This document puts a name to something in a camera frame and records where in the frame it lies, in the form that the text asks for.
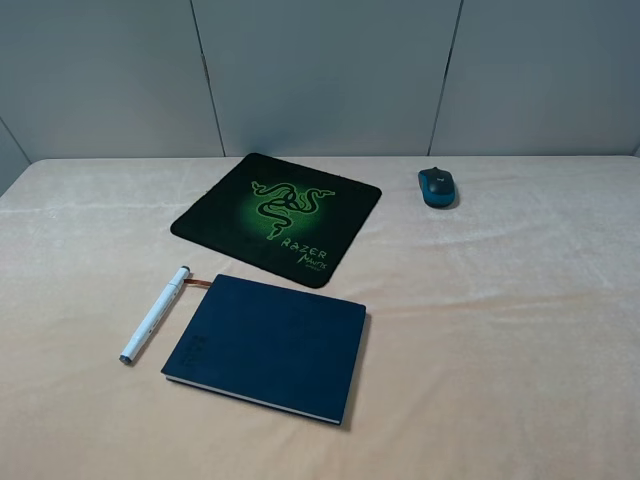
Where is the dark blue notebook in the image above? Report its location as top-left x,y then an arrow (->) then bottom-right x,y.
162,275 -> 366,425

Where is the white marker pen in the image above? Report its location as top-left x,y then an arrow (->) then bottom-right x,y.
119,266 -> 191,365

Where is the blue black computer mouse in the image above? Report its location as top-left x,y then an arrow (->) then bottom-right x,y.
418,167 -> 457,209

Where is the black green Razer mousepad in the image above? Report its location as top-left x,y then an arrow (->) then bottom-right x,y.
170,153 -> 382,289

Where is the brown ribbon bookmark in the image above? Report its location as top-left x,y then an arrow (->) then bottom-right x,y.
183,279 -> 212,289

